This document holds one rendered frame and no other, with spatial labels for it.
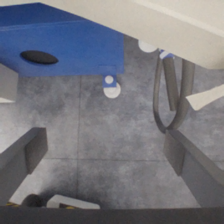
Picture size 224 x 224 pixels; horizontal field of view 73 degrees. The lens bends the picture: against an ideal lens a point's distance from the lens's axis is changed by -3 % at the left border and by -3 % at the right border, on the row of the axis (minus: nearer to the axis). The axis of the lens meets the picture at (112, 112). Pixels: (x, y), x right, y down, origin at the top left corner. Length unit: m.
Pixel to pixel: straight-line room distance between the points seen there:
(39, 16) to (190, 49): 0.44
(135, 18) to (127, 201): 0.93
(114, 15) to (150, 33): 0.04
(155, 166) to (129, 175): 0.15
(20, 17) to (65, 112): 0.60
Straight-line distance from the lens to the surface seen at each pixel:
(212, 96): 0.20
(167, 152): 0.17
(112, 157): 0.94
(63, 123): 1.00
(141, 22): 0.18
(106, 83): 0.79
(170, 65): 0.38
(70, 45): 0.60
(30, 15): 0.56
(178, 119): 0.37
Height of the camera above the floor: 0.93
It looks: 81 degrees down
